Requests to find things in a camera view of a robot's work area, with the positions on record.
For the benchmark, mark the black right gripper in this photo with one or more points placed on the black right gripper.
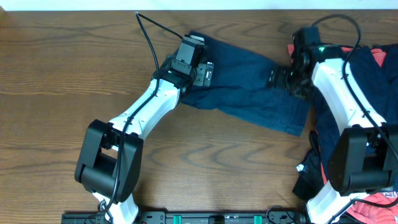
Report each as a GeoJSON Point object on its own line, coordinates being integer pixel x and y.
{"type": "Point", "coordinates": [280, 82]}

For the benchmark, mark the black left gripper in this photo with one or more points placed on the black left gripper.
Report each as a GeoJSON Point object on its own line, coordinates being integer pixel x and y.
{"type": "Point", "coordinates": [204, 75]}

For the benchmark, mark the dark blue denim shorts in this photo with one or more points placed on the dark blue denim shorts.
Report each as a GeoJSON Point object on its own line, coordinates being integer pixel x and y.
{"type": "Point", "coordinates": [238, 88]}

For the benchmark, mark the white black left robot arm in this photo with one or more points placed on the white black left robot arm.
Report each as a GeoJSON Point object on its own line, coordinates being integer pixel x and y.
{"type": "Point", "coordinates": [110, 158]}

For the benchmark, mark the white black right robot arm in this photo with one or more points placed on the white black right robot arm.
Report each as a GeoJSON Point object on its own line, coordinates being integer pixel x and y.
{"type": "Point", "coordinates": [356, 105]}

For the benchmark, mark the red orange garment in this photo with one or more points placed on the red orange garment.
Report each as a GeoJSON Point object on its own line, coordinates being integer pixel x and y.
{"type": "Point", "coordinates": [366, 213]}

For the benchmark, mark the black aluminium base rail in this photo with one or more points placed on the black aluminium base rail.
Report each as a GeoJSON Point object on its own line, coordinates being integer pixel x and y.
{"type": "Point", "coordinates": [273, 216]}

